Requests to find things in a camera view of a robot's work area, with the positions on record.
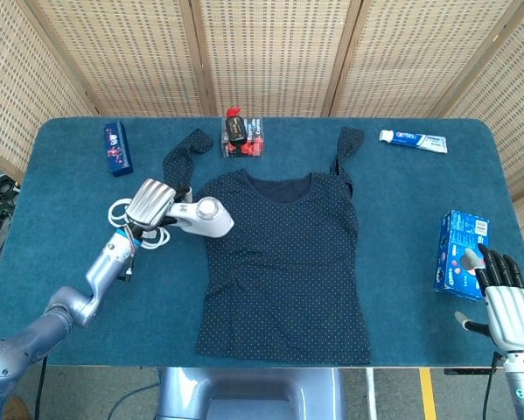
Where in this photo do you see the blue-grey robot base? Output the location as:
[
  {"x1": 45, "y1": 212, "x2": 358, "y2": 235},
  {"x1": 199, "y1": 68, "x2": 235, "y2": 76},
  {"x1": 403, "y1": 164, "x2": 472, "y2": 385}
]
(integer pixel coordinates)
[{"x1": 155, "y1": 366, "x2": 346, "y2": 420}]

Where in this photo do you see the brown shoe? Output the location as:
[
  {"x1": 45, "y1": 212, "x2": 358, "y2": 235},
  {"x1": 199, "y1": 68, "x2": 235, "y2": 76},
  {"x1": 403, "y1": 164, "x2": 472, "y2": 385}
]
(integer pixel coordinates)
[{"x1": 1, "y1": 395, "x2": 29, "y2": 420}]

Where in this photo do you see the blue polka dot shirt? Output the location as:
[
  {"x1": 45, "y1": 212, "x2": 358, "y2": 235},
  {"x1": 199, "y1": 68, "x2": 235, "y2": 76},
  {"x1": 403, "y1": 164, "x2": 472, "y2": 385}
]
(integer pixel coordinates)
[{"x1": 162, "y1": 126, "x2": 373, "y2": 367}]

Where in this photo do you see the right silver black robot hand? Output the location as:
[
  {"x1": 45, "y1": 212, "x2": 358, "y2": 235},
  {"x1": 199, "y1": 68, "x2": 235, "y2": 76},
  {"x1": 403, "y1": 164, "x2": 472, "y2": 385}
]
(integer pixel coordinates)
[{"x1": 454, "y1": 243, "x2": 524, "y2": 354}]

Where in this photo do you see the woven folding screen panel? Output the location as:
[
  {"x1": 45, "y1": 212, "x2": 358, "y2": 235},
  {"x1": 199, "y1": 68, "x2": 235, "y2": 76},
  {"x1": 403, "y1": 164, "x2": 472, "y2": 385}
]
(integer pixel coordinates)
[
  {"x1": 189, "y1": 0, "x2": 363, "y2": 118},
  {"x1": 436, "y1": 0, "x2": 524, "y2": 281},
  {"x1": 320, "y1": 0, "x2": 524, "y2": 118},
  {"x1": 24, "y1": 0, "x2": 217, "y2": 118},
  {"x1": 0, "y1": 0, "x2": 99, "y2": 185}
]

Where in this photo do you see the clear box with red print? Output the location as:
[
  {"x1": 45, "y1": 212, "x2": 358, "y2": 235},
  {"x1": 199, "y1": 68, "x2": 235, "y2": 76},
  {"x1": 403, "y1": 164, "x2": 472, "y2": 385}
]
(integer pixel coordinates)
[{"x1": 220, "y1": 116, "x2": 267, "y2": 159}]

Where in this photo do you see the dark blue patterned box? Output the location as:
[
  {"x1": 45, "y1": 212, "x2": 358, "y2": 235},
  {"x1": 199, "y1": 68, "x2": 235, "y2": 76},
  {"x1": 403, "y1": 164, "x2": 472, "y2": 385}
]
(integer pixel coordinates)
[{"x1": 102, "y1": 121, "x2": 135, "y2": 178}]

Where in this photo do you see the white handheld steamer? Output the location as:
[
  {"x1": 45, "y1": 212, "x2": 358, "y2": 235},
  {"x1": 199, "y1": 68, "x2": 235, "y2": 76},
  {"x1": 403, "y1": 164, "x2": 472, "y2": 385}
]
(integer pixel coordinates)
[{"x1": 164, "y1": 196, "x2": 235, "y2": 240}]

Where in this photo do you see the black device with red top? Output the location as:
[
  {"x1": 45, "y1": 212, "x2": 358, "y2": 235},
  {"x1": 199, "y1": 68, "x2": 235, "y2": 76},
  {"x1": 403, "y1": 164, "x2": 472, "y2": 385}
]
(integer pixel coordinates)
[{"x1": 225, "y1": 106, "x2": 248, "y2": 148}]

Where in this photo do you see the white blue toothpaste tube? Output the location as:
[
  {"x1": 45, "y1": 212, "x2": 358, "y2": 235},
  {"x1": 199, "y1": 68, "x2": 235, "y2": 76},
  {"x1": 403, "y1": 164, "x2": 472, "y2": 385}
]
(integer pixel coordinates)
[{"x1": 378, "y1": 129, "x2": 449, "y2": 155}]

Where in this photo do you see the blue Oreo cookie box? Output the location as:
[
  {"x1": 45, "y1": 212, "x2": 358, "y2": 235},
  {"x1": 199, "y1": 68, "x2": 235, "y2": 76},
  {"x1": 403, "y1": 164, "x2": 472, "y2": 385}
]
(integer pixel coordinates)
[{"x1": 433, "y1": 209, "x2": 491, "y2": 303}]

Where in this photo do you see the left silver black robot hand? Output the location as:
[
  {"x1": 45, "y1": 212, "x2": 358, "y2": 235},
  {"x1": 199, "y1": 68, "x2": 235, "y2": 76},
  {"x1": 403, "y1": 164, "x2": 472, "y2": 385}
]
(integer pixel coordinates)
[{"x1": 123, "y1": 177, "x2": 192, "y2": 233}]

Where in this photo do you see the black bracket under table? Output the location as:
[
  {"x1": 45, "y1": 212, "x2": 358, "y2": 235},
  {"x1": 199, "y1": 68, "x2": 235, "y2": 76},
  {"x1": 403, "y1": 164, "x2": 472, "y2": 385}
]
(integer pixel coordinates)
[{"x1": 444, "y1": 367, "x2": 498, "y2": 376}]

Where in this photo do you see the teal carpet table mat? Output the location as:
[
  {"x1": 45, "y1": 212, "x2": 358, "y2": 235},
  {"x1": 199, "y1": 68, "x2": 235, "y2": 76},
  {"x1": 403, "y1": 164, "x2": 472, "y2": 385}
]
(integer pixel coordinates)
[{"x1": 0, "y1": 115, "x2": 524, "y2": 368}]

